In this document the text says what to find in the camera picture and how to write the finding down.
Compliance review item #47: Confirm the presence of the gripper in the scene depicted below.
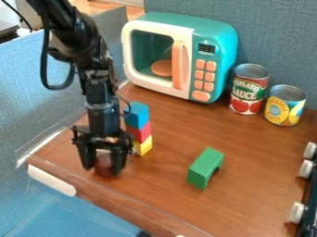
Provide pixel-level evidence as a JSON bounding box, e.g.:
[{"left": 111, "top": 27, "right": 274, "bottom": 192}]
[{"left": 69, "top": 103, "right": 136, "bottom": 178}]

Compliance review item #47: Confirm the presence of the yellow square block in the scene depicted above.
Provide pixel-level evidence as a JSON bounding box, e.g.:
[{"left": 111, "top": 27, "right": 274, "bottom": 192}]
[{"left": 131, "top": 134, "right": 155, "bottom": 157}]

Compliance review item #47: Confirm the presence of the red square block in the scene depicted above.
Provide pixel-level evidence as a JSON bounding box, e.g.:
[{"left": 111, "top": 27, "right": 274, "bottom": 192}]
[{"left": 124, "top": 121, "right": 154, "bottom": 144}]

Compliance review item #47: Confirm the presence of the blue square block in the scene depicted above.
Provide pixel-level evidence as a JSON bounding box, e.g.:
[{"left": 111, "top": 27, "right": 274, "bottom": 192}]
[{"left": 123, "top": 101, "right": 151, "bottom": 131}]

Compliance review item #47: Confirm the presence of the green arch block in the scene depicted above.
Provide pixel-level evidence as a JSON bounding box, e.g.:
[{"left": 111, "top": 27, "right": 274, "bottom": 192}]
[{"left": 185, "top": 146, "right": 227, "bottom": 192}]

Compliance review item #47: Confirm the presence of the toy microwave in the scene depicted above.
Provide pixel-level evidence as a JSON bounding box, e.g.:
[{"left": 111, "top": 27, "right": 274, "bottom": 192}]
[{"left": 120, "top": 11, "right": 241, "bottom": 105}]

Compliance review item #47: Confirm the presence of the red tomato sauce can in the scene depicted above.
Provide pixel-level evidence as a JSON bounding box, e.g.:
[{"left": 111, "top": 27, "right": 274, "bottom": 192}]
[{"left": 227, "top": 63, "right": 273, "bottom": 117}]

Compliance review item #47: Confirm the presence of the yellow can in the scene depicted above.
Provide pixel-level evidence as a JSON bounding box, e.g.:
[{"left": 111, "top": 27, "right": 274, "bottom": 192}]
[{"left": 262, "top": 83, "right": 309, "bottom": 128}]

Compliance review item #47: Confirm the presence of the toy stove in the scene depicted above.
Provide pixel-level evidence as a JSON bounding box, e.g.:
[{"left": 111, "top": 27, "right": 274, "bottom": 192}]
[{"left": 286, "top": 141, "right": 317, "bottom": 237}]

